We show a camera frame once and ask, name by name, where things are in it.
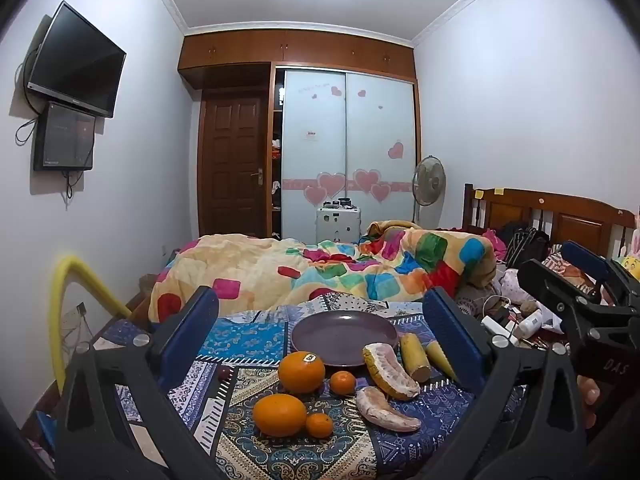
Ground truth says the white power strip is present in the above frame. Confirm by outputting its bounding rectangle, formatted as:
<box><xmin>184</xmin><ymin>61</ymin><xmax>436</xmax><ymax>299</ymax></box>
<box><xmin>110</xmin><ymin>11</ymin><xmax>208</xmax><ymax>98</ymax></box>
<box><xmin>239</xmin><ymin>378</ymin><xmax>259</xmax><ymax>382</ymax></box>
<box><xmin>481</xmin><ymin>307</ymin><xmax>518</xmax><ymax>335</ymax></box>

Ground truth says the blue patterned blanket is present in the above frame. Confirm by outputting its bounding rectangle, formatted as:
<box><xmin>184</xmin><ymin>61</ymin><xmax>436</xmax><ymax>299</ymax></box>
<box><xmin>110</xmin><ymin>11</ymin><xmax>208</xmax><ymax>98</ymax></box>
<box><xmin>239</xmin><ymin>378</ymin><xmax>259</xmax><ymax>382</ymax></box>
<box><xmin>95</xmin><ymin>292</ymin><xmax>531</xmax><ymax>480</ymax></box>

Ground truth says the peeled pomelo piece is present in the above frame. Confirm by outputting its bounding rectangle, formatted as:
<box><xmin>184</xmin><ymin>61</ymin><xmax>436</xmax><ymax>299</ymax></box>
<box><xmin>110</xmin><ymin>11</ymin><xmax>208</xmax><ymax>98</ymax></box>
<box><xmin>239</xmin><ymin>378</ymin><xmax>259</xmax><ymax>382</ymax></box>
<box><xmin>355</xmin><ymin>386</ymin><xmax>422</xmax><ymax>433</ymax></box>
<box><xmin>362</xmin><ymin>342</ymin><xmax>421</xmax><ymax>401</ymax></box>

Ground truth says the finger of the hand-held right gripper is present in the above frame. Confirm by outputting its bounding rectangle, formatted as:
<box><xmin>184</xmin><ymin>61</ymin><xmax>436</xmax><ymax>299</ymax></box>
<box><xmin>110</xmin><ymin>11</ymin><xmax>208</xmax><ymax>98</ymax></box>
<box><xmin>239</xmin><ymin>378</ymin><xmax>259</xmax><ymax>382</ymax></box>
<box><xmin>516</xmin><ymin>258</ymin><xmax>608</xmax><ymax>333</ymax></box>
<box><xmin>559</xmin><ymin>240</ymin><xmax>640</xmax><ymax>307</ymax></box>

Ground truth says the wooden wardrobe with sliding doors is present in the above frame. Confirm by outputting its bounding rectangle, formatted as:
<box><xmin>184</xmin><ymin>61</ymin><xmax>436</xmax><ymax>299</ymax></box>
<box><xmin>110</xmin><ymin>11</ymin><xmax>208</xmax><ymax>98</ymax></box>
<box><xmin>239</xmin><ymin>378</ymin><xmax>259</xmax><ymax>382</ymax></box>
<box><xmin>178</xmin><ymin>29</ymin><xmax>418</xmax><ymax>241</ymax></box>

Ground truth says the black wall cable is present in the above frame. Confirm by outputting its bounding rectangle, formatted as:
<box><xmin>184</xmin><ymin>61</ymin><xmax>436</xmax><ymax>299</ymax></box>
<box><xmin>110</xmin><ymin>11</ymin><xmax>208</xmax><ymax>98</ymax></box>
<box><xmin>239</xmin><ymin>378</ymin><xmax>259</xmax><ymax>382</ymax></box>
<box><xmin>15</xmin><ymin>114</ymin><xmax>40</xmax><ymax>147</ymax></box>

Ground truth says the large orange with sticker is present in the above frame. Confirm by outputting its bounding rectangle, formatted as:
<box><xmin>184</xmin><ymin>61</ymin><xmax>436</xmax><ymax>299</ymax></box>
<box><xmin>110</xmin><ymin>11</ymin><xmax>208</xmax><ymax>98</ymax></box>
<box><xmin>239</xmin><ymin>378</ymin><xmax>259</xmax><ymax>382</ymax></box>
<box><xmin>278</xmin><ymin>351</ymin><xmax>326</xmax><ymax>394</ymax></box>

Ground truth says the small black wall monitor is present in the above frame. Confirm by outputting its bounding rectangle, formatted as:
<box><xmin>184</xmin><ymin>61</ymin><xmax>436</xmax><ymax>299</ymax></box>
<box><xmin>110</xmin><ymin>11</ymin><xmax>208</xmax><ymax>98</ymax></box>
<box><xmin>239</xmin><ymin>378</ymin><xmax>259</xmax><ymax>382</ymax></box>
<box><xmin>33</xmin><ymin>101</ymin><xmax>97</xmax><ymax>172</ymax></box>

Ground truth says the thick banana piece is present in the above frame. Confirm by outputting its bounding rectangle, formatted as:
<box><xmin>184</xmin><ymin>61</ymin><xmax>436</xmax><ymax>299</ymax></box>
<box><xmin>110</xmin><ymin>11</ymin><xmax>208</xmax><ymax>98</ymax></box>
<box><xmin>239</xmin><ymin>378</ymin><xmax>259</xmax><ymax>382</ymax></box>
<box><xmin>399</xmin><ymin>333</ymin><xmax>432</xmax><ymax>382</ymax></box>

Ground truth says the small tangerine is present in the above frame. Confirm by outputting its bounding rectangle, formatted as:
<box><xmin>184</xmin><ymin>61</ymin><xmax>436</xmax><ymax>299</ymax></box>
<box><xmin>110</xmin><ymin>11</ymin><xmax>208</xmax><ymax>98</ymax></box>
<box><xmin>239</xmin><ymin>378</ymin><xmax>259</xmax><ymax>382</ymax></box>
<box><xmin>329</xmin><ymin>370</ymin><xmax>357</xmax><ymax>396</ymax></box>
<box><xmin>305</xmin><ymin>412</ymin><xmax>334</xmax><ymax>438</ymax></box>

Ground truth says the standing electric fan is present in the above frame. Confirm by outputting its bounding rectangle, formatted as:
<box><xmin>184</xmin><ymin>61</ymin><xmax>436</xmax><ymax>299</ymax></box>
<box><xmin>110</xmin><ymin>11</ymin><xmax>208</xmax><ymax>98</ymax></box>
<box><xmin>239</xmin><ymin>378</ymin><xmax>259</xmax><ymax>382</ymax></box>
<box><xmin>411</xmin><ymin>156</ymin><xmax>447</xmax><ymax>223</ymax></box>

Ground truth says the colourful patchwork quilt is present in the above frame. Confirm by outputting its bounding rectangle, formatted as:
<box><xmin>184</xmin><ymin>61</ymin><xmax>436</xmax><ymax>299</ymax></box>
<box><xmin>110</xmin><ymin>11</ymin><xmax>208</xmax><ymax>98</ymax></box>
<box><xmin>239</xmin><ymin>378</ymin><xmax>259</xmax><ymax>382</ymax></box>
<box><xmin>148</xmin><ymin>220</ymin><xmax>497</xmax><ymax>323</ymax></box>

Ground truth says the purple plate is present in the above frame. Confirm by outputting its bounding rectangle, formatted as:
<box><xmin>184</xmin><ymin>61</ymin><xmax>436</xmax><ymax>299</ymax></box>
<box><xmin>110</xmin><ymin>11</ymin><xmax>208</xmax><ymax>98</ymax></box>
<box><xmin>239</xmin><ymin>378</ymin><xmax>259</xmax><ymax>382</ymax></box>
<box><xmin>291</xmin><ymin>310</ymin><xmax>399</xmax><ymax>368</ymax></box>

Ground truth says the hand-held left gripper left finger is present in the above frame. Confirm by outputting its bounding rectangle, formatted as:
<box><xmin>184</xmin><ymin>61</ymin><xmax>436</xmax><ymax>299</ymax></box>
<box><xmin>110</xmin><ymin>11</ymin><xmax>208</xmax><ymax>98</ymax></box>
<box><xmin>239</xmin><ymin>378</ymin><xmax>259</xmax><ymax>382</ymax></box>
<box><xmin>54</xmin><ymin>286</ymin><xmax>231</xmax><ymax>480</ymax></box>

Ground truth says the tapered banana piece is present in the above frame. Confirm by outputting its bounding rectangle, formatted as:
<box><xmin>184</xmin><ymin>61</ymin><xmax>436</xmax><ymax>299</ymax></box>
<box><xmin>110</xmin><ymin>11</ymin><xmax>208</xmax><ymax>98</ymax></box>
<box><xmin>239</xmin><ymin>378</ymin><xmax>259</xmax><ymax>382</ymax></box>
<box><xmin>425</xmin><ymin>341</ymin><xmax>458</xmax><ymax>381</ymax></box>

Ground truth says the black wall television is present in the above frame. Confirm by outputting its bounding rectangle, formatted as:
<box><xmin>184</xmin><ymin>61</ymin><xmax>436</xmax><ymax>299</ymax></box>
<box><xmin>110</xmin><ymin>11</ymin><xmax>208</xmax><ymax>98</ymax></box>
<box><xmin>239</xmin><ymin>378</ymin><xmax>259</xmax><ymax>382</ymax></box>
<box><xmin>26</xmin><ymin>0</ymin><xmax>127</xmax><ymax>119</ymax></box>

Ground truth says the person's right hand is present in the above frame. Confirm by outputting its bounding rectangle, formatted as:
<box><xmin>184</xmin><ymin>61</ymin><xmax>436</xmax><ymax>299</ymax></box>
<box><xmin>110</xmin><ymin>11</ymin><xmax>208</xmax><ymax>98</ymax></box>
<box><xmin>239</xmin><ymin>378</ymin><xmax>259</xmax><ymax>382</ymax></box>
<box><xmin>576</xmin><ymin>375</ymin><xmax>601</xmax><ymax>429</ymax></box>

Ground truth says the black backpack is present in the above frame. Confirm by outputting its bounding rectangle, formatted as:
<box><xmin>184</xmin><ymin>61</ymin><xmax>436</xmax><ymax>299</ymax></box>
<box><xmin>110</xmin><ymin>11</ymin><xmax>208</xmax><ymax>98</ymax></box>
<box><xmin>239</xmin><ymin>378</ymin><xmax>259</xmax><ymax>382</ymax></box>
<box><xmin>500</xmin><ymin>222</ymin><xmax>551</xmax><ymax>267</ymax></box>

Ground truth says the white metal case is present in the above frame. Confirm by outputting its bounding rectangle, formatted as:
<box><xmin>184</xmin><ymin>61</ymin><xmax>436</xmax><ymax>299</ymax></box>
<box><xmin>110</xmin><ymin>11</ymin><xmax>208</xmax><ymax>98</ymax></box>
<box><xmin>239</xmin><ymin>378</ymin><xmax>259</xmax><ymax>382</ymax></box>
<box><xmin>315</xmin><ymin>200</ymin><xmax>362</xmax><ymax>245</ymax></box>

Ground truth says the yellow foam tube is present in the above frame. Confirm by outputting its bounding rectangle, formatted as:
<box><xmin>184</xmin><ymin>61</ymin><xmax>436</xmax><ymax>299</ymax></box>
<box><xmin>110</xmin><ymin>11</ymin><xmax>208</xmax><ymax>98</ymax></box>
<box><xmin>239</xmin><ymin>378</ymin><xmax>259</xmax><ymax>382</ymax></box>
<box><xmin>50</xmin><ymin>255</ymin><xmax>133</xmax><ymax>391</ymax></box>

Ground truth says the large plain orange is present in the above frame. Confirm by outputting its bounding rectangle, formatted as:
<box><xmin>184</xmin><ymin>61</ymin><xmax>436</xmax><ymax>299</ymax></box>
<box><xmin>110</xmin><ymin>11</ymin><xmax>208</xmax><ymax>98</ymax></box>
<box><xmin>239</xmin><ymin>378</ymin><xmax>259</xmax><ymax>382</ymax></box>
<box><xmin>252</xmin><ymin>394</ymin><xmax>307</xmax><ymax>438</ymax></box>

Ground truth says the wooden bed headboard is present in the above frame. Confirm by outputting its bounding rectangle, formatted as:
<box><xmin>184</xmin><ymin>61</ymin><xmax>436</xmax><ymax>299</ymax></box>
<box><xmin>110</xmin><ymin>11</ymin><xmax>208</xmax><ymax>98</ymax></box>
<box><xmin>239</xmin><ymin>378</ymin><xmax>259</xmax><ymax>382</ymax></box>
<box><xmin>462</xmin><ymin>183</ymin><xmax>638</xmax><ymax>261</ymax></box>

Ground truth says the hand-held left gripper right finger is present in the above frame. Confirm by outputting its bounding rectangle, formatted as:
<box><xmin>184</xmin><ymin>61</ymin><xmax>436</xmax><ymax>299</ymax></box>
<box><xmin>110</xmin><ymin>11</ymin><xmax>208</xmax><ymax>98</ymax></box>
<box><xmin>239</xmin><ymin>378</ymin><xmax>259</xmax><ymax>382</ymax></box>
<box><xmin>423</xmin><ymin>287</ymin><xmax>588</xmax><ymax>480</ymax></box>

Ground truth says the brown wooden door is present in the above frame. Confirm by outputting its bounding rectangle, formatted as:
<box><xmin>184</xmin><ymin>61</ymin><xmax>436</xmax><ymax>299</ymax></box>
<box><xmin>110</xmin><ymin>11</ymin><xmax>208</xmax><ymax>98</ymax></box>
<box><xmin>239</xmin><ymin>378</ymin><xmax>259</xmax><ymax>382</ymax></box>
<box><xmin>198</xmin><ymin>89</ymin><xmax>268</xmax><ymax>238</ymax></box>

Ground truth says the white plastic bottle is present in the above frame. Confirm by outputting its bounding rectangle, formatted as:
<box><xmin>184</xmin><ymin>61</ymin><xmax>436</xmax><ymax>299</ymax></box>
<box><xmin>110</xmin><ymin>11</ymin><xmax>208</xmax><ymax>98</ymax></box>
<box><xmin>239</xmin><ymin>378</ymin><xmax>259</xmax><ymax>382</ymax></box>
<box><xmin>515</xmin><ymin>310</ymin><xmax>543</xmax><ymax>339</ymax></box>

